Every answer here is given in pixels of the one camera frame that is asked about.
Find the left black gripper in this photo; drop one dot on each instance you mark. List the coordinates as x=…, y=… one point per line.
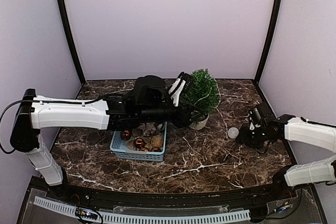
x=184, y=119

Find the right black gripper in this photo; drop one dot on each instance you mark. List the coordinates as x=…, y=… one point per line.
x=243, y=138

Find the small green christmas tree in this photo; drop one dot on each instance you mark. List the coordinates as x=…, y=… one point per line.
x=204, y=92

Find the white woven ball light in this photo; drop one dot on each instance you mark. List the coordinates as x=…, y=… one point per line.
x=233, y=132

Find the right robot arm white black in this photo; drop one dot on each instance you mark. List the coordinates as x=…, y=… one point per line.
x=298, y=129

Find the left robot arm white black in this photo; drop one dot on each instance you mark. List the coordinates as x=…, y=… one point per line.
x=150, y=101

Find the white textured tree pot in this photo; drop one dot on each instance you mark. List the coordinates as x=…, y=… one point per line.
x=199, y=123

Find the beige twine ball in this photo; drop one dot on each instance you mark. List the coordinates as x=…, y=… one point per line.
x=157, y=141

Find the copper shiny bauble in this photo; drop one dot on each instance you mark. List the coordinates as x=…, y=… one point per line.
x=125, y=135
x=155, y=149
x=139, y=143

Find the light blue plastic basket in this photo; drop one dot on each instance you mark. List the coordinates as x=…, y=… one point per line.
x=119, y=148

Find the small circuit board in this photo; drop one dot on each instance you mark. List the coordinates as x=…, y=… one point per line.
x=85, y=214

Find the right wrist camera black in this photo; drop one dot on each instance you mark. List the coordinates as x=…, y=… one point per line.
x=260, y=116

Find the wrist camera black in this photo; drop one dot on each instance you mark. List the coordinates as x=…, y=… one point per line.
x=260, y=116
x=186, y=80

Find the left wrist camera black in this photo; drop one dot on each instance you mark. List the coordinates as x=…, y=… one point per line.
x=186, y=80

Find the black front rail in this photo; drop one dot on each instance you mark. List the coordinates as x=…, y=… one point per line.
x=250, y=197

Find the right black frame post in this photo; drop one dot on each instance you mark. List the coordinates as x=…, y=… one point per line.
x=268, y=40

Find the black frame post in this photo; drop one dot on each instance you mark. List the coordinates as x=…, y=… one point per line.
x=70, y=41
x=268, y=40

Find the white slotted cable duct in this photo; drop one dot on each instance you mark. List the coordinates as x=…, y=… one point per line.
x=147, y=215

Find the left black frame post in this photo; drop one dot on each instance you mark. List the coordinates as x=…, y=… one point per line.
x=70, y=41

